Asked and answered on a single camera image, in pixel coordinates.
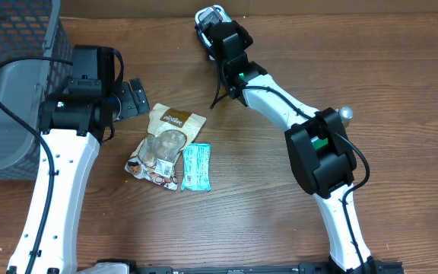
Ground brown white snack bag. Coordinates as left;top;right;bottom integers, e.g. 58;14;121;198
125;104;206;190

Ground mint green wipes pack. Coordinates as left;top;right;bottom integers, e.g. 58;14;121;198
181;143;211;192

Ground yellow dish soap bottle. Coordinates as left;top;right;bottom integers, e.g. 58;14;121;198
338;107;354;128

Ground green lid seasoning jar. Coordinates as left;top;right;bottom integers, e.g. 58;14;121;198
311;136;329;151

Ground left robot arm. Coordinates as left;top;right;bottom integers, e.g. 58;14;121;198
7;46;149;273

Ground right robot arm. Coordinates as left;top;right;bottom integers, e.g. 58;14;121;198
195;5;373;273

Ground white barcode scanner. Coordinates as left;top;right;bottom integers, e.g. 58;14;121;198
195;5;232;60

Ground grey plastic shopping basket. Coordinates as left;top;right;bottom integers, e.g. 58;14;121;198
0;0;72;180

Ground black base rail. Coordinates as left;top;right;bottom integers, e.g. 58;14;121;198
78;259;405;274

